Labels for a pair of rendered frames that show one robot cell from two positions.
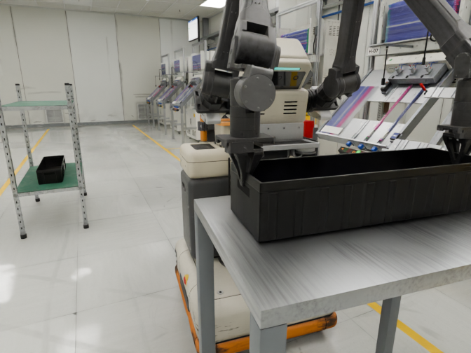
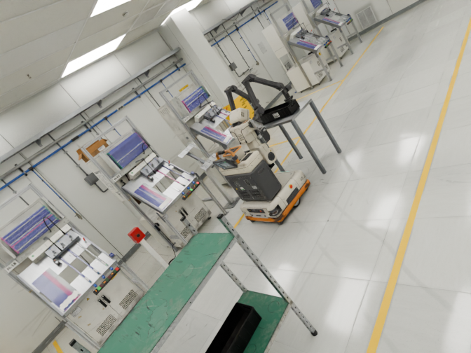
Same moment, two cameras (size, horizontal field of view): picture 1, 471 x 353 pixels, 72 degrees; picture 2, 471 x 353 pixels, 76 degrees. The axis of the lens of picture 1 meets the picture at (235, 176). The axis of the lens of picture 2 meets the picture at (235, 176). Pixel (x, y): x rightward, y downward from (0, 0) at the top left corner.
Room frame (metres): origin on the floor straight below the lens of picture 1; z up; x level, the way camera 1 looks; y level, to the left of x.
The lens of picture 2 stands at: (2.28, 3.12, 1.75)
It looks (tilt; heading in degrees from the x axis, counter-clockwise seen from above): 19 degrees down; 259
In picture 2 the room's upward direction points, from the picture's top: 37 degrees counter-clockwise
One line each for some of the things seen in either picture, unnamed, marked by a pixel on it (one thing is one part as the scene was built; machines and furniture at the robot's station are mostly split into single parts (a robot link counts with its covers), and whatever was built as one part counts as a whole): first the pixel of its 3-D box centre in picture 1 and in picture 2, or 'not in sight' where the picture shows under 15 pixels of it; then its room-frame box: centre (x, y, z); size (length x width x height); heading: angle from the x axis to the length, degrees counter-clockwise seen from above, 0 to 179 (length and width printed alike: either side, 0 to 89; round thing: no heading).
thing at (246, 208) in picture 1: (362, 185); (277, 112); (0.70, -0.29, 0.86); 0.57 x 0.17 x 0.11; 108
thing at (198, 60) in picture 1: (205, 92); not in sight; (6.76, 0.62, 0.95); 1.36 x 0.82 x 1.90; 115
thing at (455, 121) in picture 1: (465, 118); not in sight; (0.79, -0.55, 1.00); 0.10 x 0.07 x 0.07; 108
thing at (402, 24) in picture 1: (423, 17); (127, 150); (2.39, -1.27, 1.52); 0.51 x 0.13 x 0.27; 25
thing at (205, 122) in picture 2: not in sight; (224, 141); (1.09, -1.80, 0.65); 1.01 x 0.73 x 1.29; 115
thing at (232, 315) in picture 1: (246, 277); (273, 195); (1.41, -0.06, 0.16); 0.67 x 0.64 x 0.25; 18
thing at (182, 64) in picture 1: (184, 92); not in sight; (8.08, 1.23, 0.95); 1.37 x 0.82 x 1.90; 115
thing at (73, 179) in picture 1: (50, 151); (210, 337); (2.66, 1.55, 0.55); 0.91 x 0.46 x 1.10; 25
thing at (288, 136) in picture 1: (276, 154); (256, 135); (1.13, -0.15, 0.84); 0.28 x 0.16 x 0.22; 108
